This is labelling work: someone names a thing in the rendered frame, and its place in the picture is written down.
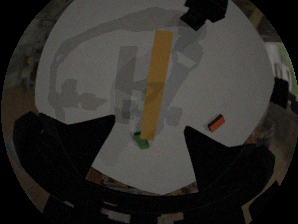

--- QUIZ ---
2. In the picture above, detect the small green block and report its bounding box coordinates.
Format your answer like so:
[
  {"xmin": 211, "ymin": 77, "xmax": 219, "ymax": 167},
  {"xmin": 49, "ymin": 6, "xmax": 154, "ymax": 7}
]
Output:
[{"xmin": 134, "ymin": 132, "xmax": 149, "ymax": 151}]

